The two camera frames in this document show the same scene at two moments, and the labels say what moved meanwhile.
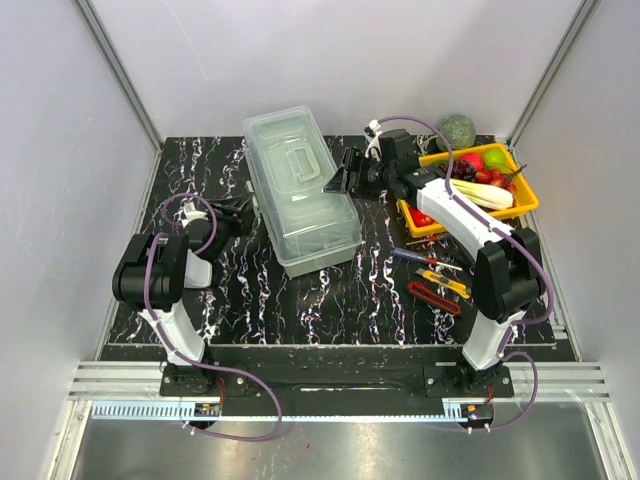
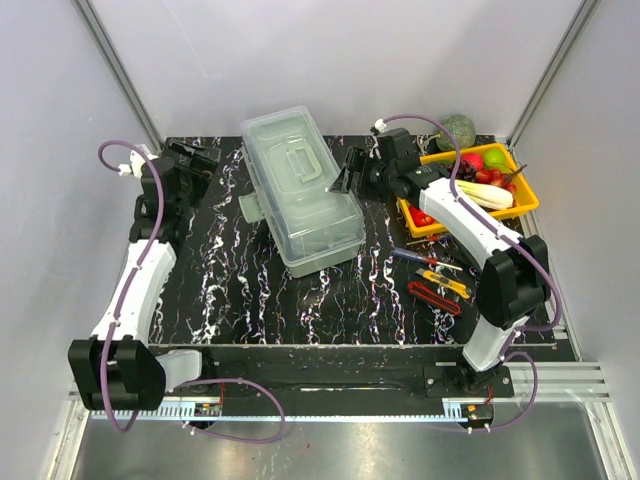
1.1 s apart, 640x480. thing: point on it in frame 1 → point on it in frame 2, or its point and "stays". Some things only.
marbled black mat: [412, 284] stays
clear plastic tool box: [306, 228] stays
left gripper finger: [232, 203] → [195, 153]
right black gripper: [353, 163] stays
